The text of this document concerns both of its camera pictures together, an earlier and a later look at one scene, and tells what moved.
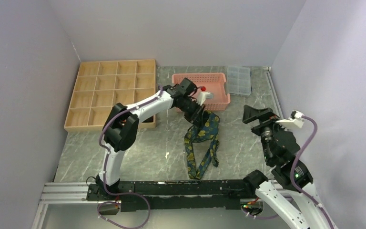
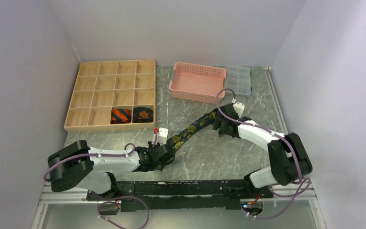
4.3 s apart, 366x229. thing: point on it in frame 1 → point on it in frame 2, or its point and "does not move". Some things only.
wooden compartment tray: x=100 y=85 does not move
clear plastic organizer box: x=238 y=80 does not move
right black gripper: x=266 y=116 → x=217 y=123
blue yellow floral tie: x=209 y=130 → x=177 y=140
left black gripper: x=197 y=118 → x=157 y=145
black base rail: x=137 y=195 does not move
